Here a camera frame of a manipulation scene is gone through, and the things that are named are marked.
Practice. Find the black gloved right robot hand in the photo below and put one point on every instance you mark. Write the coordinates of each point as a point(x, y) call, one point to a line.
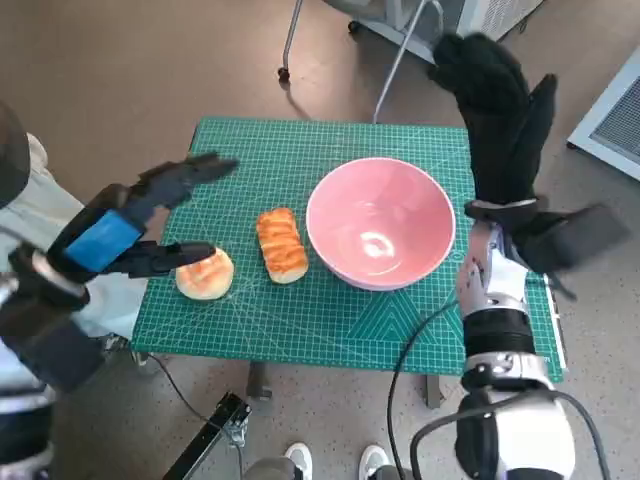
point(500, 125)

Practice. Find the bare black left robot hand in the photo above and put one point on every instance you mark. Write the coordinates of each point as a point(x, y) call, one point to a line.
point(105, 240)

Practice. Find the pink bowl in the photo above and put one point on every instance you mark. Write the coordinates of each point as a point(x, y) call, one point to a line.
point(350, 210)

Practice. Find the long orange striped toy bread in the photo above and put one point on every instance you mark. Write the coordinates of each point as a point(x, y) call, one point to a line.
point(282, 245)

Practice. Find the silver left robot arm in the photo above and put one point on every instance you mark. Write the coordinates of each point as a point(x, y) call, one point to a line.
point(45, 285)

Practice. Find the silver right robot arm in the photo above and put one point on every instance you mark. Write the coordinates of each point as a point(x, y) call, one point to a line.
point(495, 330)

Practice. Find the round toy bread bun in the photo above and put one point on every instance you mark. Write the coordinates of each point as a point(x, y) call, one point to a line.
point(205, 280)

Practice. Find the person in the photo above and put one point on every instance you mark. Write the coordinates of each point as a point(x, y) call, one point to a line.
point(50, 210)

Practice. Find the white appliance on casters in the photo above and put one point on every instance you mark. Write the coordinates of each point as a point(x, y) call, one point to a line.
point(500, 15)

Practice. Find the white vented panel unit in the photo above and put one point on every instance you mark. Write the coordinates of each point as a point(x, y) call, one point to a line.
point(615, 125)

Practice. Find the grey table leg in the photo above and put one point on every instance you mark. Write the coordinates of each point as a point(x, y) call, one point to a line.
point(259, 385)
point(434, 392)

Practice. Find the green cutting mat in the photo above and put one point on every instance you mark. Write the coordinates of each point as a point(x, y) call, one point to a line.
point(300, 325)

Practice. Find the chair with metal legs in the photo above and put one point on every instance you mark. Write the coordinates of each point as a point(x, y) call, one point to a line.
point(283, 74)

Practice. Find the white shoe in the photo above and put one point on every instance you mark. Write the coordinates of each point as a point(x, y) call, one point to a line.
point(299, 460)
point(374, 460)

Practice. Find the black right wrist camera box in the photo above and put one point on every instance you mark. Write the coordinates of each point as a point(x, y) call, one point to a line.
point(565, 240)

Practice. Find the black metal bracket with clamp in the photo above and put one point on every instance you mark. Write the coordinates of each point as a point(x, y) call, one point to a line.
point(220, 420)

